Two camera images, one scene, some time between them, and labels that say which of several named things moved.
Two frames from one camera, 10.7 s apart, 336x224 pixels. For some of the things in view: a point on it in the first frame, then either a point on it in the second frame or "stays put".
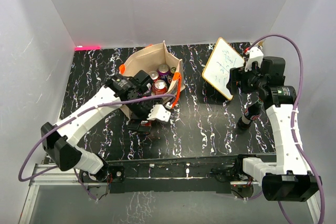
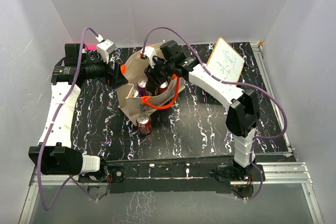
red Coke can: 160,87 stays put
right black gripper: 237,74 to 149,72
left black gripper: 135,124 to 115,78
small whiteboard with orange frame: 217,71 stays put
